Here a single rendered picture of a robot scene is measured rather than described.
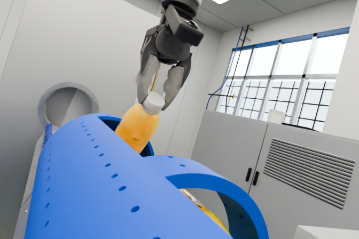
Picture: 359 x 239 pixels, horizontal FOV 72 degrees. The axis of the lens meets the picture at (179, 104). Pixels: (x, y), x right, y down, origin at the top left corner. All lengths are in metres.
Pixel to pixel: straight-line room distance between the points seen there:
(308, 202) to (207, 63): 4.31
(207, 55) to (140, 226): 5.63
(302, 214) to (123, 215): 1.84
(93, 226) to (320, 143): 1.84
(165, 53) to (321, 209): 1.65
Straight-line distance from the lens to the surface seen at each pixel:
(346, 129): 3.03
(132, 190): 0.23
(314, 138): 2.00
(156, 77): 1.32
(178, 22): 0.41
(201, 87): 5.68
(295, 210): 2.04
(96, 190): 0.26
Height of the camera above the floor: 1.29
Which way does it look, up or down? 2 degrees up
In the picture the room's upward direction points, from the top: 16 degrees clockwise
